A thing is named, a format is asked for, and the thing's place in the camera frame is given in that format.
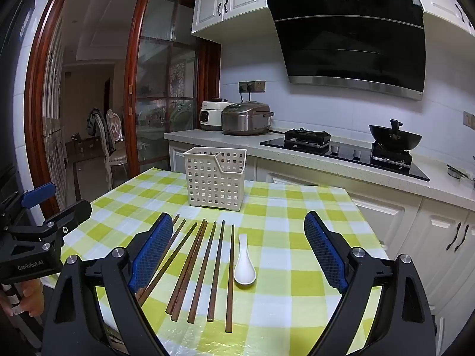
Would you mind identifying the black burner grate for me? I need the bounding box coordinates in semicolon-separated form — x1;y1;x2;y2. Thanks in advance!
370;142;413;167
284;128;332;148

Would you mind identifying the white ceramic spoon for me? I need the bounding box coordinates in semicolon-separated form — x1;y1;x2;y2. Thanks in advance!
233;233;257;288

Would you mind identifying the white pressure cooker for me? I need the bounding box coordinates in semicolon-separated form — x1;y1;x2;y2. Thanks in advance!
199;98;234;131

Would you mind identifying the dark wooden dining table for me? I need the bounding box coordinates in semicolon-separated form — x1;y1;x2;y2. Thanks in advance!
67;134;105;201

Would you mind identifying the dark jacket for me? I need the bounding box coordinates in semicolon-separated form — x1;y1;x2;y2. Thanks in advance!
86;107;108;145

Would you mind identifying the green checked tablecloth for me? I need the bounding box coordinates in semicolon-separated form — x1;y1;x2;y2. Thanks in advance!
56;167;390;356

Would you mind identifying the white ornate dining chair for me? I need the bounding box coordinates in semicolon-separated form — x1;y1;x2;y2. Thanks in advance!
94;109;129;190

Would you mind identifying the white panelled hallway cabinet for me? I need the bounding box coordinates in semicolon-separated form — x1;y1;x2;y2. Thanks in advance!
41;11;69;208

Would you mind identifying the black range hood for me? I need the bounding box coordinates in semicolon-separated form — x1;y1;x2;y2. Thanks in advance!
265;0;427;101

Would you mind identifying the wooden framed glass sliding door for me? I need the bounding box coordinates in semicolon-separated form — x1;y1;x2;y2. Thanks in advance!
124;0;203;175

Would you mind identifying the wall socket strip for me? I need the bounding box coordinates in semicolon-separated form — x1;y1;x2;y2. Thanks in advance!
238;80;266;93

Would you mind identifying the set of wooden chopsticks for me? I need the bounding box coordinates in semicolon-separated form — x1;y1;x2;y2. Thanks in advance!
137;213;235;333

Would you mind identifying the white perforated utensil basket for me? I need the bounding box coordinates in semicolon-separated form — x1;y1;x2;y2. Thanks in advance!
183;147;248;210

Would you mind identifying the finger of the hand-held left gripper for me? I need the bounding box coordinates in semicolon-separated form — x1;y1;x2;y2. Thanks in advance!
7;199;93;245
0;183;57;227

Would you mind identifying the black wok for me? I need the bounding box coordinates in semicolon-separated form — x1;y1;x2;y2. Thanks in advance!
368;119;423;152

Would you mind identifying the white upper kitchen cabinet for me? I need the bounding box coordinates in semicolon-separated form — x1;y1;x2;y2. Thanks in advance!
416;0;475;38
191;0;270;39

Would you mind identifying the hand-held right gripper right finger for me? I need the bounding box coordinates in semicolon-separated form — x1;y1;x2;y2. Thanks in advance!
303;211;436;356

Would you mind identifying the red wooden door frame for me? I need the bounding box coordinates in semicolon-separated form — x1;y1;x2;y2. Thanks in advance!
24;0;221;216

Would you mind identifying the person's left hand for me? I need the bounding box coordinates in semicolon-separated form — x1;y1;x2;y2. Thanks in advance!
0;278;44;317

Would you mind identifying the black glass gas cooktop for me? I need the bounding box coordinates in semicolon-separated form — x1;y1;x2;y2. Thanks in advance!
260;133;430;182

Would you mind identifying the steel rice cooker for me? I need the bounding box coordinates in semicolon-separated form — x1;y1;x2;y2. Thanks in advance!
221;101;274;136

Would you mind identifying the small steel kitchen utensil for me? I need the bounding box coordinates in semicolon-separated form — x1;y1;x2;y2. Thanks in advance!
446;164;475;182

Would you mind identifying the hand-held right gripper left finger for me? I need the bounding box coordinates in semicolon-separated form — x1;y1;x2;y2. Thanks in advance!
41;212;173;356

